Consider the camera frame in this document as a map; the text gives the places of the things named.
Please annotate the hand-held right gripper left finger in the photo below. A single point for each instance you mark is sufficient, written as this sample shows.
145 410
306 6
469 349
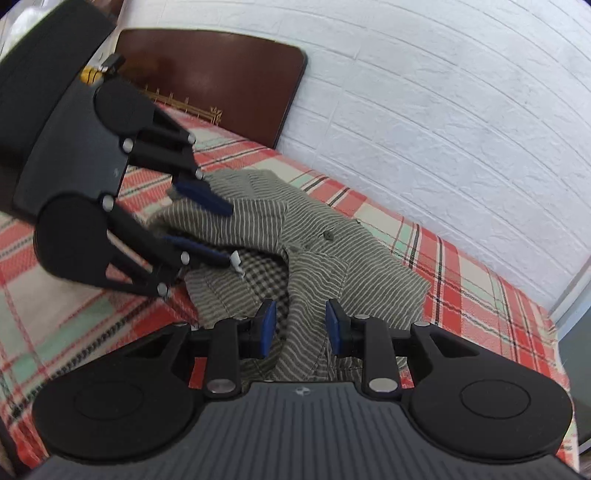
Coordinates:
268 330

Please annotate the red plaid blanket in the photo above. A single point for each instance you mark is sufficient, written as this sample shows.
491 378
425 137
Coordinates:
461 286

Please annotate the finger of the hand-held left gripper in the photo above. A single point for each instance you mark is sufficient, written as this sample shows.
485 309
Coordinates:
198 251
203 196

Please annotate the small black tripod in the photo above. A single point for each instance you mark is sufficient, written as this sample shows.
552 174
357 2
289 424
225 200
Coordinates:
114 63

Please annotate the green checked shirt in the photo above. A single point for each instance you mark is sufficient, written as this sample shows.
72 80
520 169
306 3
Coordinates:
314 244

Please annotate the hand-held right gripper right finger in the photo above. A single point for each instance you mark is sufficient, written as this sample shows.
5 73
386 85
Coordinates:
333 330

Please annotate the brown folding table board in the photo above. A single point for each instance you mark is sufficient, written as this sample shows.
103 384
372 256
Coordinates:
217 69

